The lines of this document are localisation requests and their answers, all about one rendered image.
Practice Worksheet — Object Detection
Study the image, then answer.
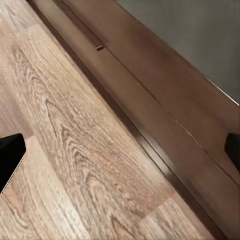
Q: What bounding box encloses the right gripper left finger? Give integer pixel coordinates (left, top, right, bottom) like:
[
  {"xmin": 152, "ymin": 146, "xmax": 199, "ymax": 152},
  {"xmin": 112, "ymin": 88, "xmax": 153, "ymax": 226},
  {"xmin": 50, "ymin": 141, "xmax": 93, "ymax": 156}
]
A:
[{"xmin": 0, "ymin": 133, "xmax": 26, "ymax": 193}]

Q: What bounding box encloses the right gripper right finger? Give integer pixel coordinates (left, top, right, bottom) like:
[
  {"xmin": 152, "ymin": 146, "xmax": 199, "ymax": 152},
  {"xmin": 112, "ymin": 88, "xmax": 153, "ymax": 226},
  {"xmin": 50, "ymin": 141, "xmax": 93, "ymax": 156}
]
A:
[{"xmin": 224, "ymin": 133, "xmax": 240, "ymax": 173}]

